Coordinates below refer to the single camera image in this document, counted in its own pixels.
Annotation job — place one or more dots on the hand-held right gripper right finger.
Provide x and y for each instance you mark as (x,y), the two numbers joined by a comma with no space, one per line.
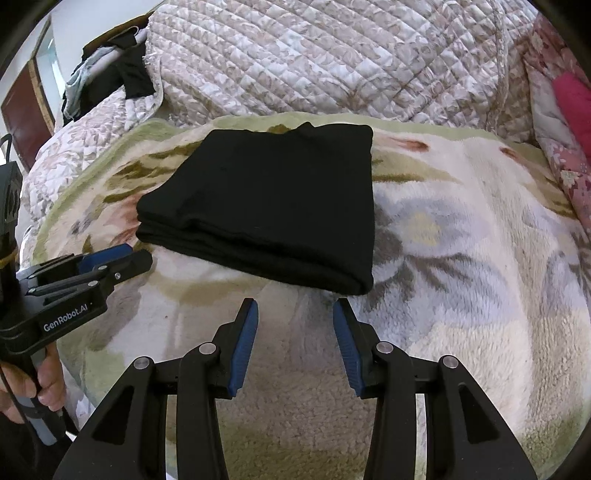
(347,355)

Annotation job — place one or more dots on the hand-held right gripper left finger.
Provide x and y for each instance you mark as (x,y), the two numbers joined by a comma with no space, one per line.
(242,355)

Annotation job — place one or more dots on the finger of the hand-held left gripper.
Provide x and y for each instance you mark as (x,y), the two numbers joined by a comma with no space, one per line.
(104,258)
(131,266)

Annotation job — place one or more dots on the black pants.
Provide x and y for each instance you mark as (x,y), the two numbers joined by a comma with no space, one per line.
(277,207)

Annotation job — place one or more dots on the person's left hand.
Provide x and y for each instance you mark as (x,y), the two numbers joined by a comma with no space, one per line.
(51,383)

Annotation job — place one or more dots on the floral fleece blanket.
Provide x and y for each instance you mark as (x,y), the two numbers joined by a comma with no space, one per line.
(461,277)

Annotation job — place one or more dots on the brown wooden door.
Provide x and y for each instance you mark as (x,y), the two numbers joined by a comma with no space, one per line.
(23,120)

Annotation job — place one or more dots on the light grey garment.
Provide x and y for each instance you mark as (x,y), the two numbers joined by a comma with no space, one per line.
(76,99)

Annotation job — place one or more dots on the black garment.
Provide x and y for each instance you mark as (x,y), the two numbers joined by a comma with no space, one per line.
(136,74)

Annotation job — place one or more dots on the beige quilted floral bedspread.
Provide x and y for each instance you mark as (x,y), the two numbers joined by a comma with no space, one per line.
(323,60)

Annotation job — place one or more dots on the pink floral quilt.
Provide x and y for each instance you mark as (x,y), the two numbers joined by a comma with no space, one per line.
(554,152)

